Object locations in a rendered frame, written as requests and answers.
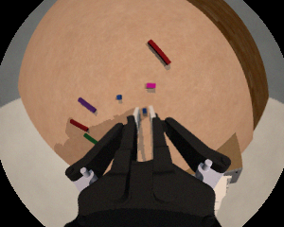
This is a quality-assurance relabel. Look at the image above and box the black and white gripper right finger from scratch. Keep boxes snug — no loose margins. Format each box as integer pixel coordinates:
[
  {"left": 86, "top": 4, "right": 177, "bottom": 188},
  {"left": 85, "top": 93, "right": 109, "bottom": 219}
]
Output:
[{"left": 149, "top": 106, "right": 231, "bottom": 204}]

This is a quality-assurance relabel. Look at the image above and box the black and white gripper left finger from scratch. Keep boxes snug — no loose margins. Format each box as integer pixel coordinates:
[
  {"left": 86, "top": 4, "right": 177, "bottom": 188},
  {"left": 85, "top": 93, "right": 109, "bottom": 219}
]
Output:
[{"left": 65, "top": 107, "right": 141, "bottom": 204}]

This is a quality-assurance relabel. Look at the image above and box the small magenta block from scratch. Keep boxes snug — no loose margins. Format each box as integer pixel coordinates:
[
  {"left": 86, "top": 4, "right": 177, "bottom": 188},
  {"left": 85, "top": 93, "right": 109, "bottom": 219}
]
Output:
[{"left": 147, "top": 83, "right": 156, "bottom": 88}]

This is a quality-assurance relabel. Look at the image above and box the purple rod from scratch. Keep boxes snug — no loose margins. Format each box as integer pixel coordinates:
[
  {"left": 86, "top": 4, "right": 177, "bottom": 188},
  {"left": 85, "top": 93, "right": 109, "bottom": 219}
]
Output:
[{"left": 78, "top": 97, "right": 97, "bottom": 113}]

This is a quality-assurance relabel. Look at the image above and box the green rod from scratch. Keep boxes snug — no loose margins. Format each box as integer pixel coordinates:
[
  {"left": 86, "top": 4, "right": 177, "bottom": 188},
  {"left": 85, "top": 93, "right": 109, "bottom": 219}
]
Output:
[{"left": 83, "top": 133, "right": 98, "bottom": 144}]

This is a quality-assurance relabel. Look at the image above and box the dark red rod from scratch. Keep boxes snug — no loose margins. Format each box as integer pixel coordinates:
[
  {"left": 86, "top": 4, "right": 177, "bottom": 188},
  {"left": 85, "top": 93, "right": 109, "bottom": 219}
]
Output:
[
  {"left": 148, "top": 40, "right": 171, "bottom": 65},
  {"left": 70, "top": 119, "right": 88, "bottom": 131}
]

